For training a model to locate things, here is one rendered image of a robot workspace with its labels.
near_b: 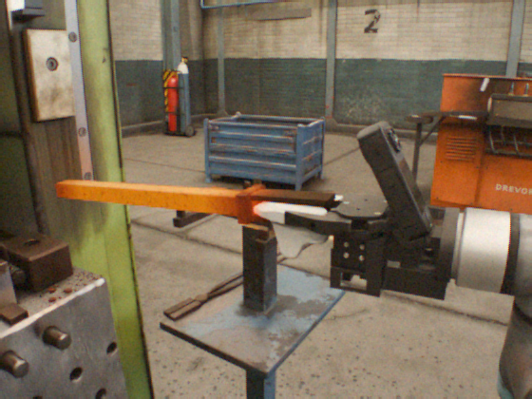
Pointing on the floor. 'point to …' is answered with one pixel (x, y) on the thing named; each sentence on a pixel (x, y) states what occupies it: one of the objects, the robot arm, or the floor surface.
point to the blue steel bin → (265, 148)
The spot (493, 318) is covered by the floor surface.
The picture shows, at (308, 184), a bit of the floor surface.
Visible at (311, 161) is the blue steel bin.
